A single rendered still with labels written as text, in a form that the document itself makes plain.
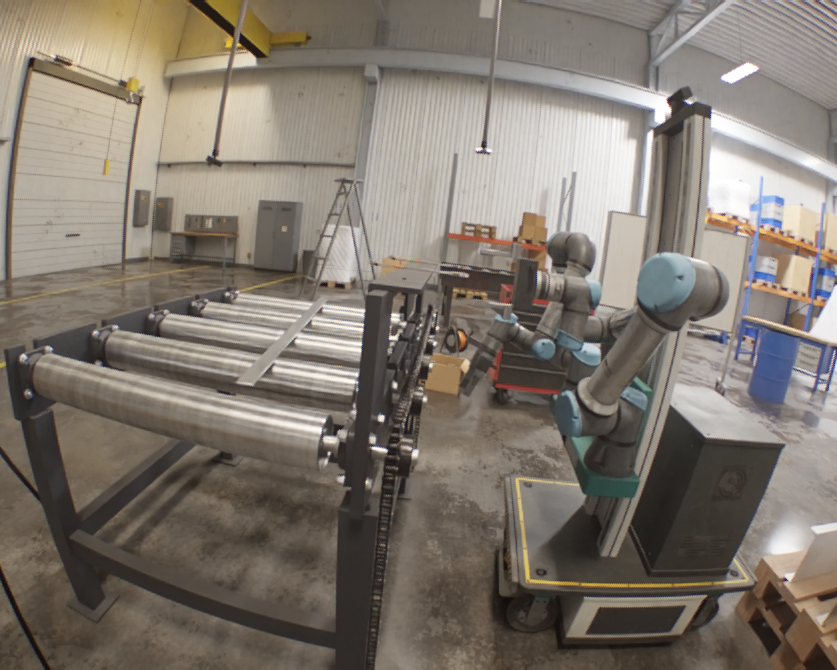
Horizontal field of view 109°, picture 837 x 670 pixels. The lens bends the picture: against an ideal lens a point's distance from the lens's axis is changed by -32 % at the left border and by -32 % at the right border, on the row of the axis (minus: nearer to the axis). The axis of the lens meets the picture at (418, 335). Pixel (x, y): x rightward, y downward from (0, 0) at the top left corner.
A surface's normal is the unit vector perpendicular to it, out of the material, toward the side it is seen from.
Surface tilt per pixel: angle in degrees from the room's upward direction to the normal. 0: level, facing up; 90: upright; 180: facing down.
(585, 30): 90
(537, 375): 90
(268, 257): 90
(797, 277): 90
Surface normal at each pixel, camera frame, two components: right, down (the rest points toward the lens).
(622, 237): -0.48, 0.14
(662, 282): -0.93, -0.14
